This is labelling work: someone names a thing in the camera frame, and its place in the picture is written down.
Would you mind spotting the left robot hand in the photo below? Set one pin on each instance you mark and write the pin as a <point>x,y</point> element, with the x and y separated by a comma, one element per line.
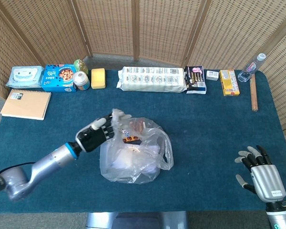
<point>90,139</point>

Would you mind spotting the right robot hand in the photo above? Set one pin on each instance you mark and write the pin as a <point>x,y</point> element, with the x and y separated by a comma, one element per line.
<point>268,182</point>

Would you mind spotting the clear plastic bag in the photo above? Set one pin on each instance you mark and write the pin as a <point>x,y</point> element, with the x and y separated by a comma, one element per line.
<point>138,175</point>

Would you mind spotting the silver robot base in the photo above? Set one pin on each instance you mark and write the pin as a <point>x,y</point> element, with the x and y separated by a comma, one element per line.
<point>100,220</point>

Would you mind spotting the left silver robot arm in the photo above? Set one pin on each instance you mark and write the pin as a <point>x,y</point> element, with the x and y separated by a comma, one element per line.
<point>50,162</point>

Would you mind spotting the orange black snack packet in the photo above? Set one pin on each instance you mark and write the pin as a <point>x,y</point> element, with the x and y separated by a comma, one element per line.
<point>131,138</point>

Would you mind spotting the reddish snack packet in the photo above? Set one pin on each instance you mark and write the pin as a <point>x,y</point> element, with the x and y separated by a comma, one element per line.
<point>138,126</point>

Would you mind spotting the white lidded snack jar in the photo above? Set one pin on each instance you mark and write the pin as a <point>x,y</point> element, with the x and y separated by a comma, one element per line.
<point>81,81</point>

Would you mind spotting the yellow sponge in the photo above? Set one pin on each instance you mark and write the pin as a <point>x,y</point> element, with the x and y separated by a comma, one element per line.
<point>98,78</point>

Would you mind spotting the blue cookie box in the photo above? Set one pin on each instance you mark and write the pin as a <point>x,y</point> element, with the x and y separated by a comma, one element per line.
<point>57,78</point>

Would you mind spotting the kraft spiral notebook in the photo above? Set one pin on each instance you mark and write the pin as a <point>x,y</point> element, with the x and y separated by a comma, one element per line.
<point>26,105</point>

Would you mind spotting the green lidded bottle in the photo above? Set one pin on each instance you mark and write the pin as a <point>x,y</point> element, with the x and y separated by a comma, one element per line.
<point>81,65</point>

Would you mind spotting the blue table carpet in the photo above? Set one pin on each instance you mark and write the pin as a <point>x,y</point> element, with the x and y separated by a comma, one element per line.
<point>205,133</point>

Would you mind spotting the long white tissue pack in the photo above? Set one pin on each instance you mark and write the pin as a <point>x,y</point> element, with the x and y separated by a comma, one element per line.
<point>150,80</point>

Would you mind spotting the wooden stick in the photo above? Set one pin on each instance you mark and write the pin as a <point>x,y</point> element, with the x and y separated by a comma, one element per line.
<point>253,95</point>

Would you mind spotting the light blue wet wipes pack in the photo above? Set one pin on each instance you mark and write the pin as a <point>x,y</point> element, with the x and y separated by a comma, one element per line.
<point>23,76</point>

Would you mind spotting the yellow carton box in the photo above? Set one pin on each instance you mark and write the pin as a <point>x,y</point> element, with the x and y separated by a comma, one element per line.
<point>229,83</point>

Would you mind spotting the clear water bottle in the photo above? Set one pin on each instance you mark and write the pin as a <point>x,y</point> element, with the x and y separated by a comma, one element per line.
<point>250,68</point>

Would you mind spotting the wicker folding screen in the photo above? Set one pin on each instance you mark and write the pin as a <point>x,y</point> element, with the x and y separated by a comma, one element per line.
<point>105,23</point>

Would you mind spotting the small white box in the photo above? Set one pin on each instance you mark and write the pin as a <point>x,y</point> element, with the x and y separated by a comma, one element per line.
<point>212,75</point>

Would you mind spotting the black pink snack pack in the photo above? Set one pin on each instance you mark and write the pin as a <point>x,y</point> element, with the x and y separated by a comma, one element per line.
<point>196,80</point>

